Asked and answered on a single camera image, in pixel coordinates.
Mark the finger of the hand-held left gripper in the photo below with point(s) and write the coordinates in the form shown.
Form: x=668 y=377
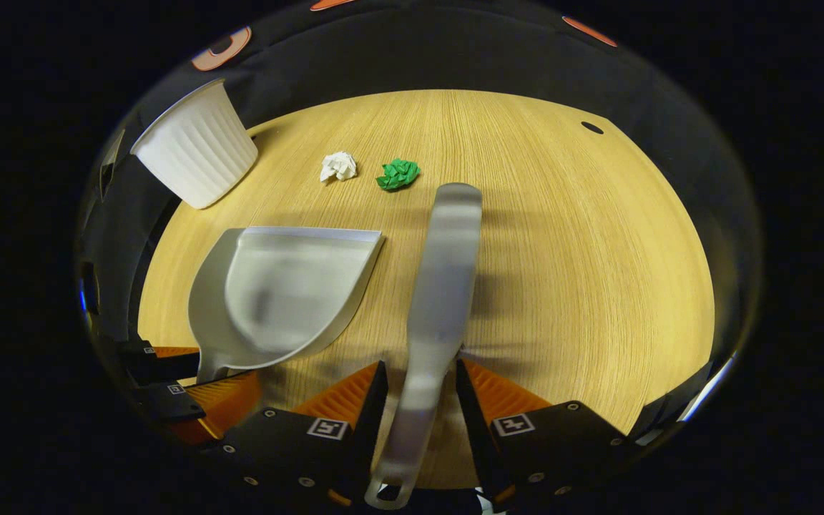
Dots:
x=169 y=404
x=158 y=365

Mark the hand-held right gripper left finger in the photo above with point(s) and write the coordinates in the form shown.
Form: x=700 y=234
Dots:
x=365 y=443

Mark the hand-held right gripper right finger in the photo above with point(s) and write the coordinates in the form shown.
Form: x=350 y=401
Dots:
x=476 y=429

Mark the small grey broom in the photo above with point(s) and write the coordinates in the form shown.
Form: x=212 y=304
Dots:
x=440 y=286

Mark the grey plastic dustpan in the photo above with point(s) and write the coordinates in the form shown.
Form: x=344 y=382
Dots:
x=290 y=293

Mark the white ribbed garbage bin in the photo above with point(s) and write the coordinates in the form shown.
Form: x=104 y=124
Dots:
x=197 y=150

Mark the green paper ball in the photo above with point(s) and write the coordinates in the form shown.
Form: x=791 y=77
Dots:
x=398 y=174

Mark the white paper ball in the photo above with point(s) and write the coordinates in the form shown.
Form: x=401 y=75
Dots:
x=339 y=166

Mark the wooden desktop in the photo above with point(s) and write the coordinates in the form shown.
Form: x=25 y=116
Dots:
x=562 y=286

